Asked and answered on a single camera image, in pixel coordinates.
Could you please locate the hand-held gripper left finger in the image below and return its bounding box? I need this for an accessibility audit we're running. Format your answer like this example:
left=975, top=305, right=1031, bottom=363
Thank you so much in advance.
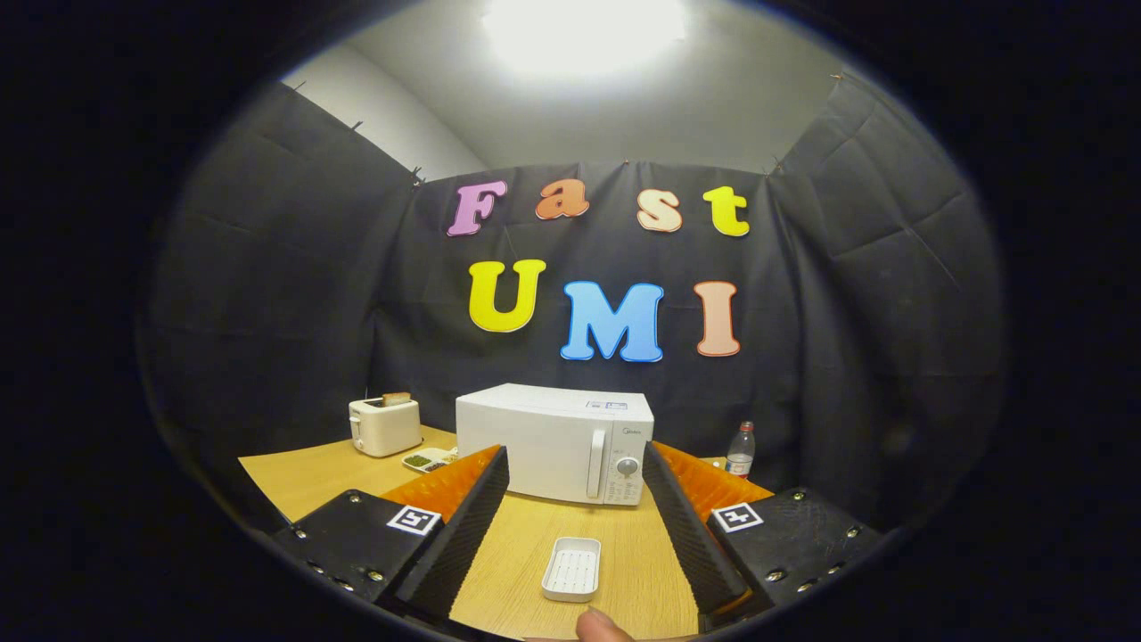
left=267, top=444, right=511, bottom=625

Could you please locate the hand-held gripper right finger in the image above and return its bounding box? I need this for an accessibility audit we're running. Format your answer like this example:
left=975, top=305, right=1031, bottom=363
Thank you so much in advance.
left=642, top=440, right=883, bottom=625

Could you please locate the white toaster oven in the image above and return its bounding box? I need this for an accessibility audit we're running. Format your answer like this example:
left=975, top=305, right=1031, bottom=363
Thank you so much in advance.
left=455, top=383, right=655, bottom=507

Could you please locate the cream toaster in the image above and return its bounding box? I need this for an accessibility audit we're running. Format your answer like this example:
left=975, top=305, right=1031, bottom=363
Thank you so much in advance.
left=348, top=397, right=423, bottom=458

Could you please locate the white divided dish of beans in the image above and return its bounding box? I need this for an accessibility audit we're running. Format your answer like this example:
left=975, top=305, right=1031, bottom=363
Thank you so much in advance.
left=401, top=447, right=460, bottom=473

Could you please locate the clear plastic bottle red label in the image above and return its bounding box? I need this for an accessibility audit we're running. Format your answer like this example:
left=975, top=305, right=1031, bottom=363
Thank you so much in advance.
left=724, top=421, right=757, bottom=480

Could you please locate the small white ridged tray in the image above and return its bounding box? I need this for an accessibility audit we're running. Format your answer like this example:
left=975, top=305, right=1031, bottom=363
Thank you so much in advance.
left=541, top=536, right=603, bottom=604

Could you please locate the black backdrop cloth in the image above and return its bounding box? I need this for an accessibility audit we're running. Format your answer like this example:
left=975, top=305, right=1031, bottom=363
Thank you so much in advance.
left=138, top=71, right=1008, bottom=536

